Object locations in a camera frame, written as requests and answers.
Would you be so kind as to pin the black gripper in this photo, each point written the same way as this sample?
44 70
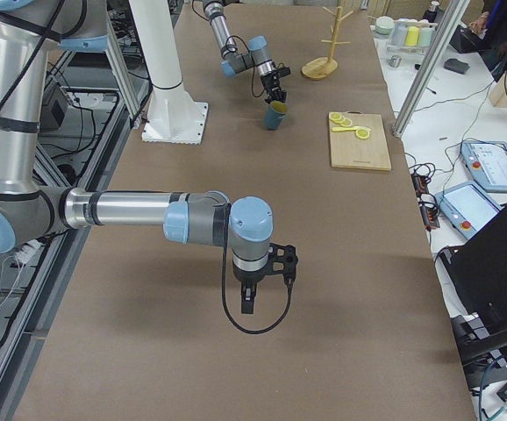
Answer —
248 278
272 80

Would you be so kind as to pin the dark teal mug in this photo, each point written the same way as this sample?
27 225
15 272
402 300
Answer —
275 114

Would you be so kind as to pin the wooden cup storage rack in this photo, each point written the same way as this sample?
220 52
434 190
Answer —
322 67

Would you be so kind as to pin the small steel cup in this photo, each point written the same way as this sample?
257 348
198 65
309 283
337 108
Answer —
395 61

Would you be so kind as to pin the grey plastic cup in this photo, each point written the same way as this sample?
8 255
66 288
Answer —
399 34

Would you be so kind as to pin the clear dish rack tray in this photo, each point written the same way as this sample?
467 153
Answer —
403 49

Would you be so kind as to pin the yellow plastic cup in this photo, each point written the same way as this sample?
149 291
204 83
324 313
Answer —
412 36

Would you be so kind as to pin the yellow plastic knife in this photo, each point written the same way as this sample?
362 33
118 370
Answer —
350 128

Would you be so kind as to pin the green rimmed bowl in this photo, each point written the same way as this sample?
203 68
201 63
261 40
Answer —
384 25

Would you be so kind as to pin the black square device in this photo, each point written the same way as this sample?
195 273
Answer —
456 66

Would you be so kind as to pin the black power strip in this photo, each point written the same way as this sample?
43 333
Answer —
427 202

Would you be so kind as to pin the blue teach pendant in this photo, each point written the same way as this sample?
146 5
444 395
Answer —
487 163
468 207

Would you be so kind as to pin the white power strip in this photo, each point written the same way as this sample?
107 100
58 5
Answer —
25 252

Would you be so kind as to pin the standing person in black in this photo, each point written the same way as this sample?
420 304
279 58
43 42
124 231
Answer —
493 24

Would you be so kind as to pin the black monitor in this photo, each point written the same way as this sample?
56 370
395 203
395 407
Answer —
478 270

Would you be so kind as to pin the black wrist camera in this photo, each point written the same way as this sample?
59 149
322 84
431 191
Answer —
282 260
283 71

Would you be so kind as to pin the aluminium frame post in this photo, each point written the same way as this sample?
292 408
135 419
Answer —
446 29

